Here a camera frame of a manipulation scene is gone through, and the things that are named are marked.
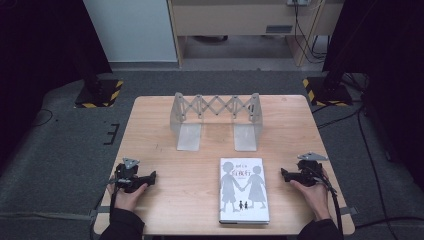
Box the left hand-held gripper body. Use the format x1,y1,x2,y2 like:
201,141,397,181
114,157,148,194

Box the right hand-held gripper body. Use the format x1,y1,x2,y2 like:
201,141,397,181
289,152,330,188

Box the white book with grey figures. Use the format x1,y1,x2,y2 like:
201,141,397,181
218,157,271,225

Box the expandable metal book rack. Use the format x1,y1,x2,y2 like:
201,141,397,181
169,91,264,153

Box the person's left hand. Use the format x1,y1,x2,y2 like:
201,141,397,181
106,181,150,213

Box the person's right hand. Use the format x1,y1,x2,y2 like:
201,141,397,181
289,167,331,222

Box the grey tape strip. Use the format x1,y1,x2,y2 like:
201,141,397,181
335,206,359,217
88,205,113,218

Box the black stand with striped base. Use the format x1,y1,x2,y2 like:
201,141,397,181
73,49,125,110
301,49,354,108

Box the black curtain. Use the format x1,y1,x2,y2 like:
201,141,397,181
0,0,113,174
321,0,424,192

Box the white panel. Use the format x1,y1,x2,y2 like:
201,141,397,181
82,0,179,64

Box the beige wooden desk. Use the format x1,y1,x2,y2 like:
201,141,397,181
166,0,346,68

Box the left hand-held gripper cable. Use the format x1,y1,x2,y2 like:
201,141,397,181
107,178,122,223

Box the hand-held gripper cable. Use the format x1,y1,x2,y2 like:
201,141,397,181
309,165,345,240
107,178,122,223

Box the right hand-held gripper cable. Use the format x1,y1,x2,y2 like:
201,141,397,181
309,165,345,240

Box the thin black floor cable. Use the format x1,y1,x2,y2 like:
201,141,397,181
32,107,55,128

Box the hanging black cables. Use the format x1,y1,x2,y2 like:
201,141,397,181
292,0,330,65

